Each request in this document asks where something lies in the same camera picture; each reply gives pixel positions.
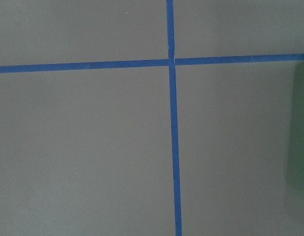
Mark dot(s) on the green plastic tray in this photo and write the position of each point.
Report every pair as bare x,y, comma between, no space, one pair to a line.
295,160

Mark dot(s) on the blue horizontal tape strip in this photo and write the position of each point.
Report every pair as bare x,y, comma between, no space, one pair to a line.
147,63

